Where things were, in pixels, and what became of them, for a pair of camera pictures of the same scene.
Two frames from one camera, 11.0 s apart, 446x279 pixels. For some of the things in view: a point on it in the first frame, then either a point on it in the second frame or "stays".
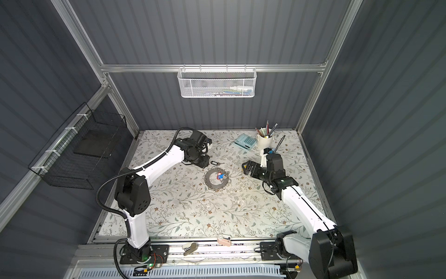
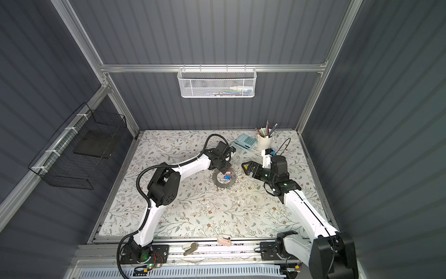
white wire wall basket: [216, 82] stays
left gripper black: [205, 163] → [227, 167]
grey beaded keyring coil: [216, 188] → [231, 182]
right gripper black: [256, 168] stays
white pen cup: [264, 143] stays
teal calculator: [245, 142] stays
